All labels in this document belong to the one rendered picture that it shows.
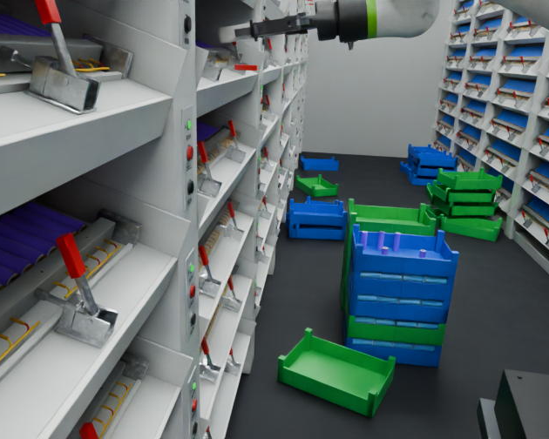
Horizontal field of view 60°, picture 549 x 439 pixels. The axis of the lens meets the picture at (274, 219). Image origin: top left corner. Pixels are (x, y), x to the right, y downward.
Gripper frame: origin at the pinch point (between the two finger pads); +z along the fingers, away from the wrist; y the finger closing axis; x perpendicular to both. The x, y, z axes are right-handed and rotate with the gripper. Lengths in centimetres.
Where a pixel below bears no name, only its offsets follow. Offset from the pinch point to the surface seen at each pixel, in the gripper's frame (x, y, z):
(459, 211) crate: -103, 170, -87
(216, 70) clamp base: -6.5, -27.6, -0.9
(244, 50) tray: -2.9, 17.7, 1.6
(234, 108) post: -16.3, 18.0, 6.2
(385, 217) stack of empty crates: -71, 80, -35
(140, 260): -25, -56, 5
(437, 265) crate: -70, 31, -45
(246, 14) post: 5.0, 18.0, 0.1
